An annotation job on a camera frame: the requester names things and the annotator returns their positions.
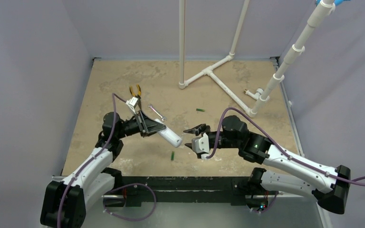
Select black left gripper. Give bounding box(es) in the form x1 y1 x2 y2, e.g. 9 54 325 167
116 110 165 140

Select white remote control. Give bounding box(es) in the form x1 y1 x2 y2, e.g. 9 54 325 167
155 119 183 148

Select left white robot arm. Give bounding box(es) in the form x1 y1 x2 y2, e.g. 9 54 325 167
40 111 166 228

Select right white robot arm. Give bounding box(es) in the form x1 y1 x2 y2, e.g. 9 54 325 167
184 115 351 215

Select silver open-end wrench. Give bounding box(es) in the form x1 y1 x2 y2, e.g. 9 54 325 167
148 104 167 122

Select white pipe fitting brass end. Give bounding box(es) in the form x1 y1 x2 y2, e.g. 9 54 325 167
244 88 264 100

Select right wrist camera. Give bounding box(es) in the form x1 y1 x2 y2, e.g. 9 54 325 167
192 133 210 160

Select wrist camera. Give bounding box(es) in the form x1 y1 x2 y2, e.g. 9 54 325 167
192 133 210 160
125 97 140 115

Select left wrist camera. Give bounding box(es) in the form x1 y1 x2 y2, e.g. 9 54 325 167
125 97 140 115

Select yellow handled pliers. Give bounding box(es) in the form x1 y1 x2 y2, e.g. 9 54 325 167
129 84 141 105

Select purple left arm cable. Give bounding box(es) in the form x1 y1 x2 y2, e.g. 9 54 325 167
56 93 128 228

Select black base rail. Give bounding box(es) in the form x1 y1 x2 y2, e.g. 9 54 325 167
103 176 275 208

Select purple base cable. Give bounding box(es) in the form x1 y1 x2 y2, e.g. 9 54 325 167
102 183 157 222

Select aluminium frame rail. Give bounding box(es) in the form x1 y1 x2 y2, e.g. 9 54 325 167
270 57 333 228

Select white PVC pipe frame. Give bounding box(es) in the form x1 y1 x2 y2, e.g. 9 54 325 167
178 0 337 118

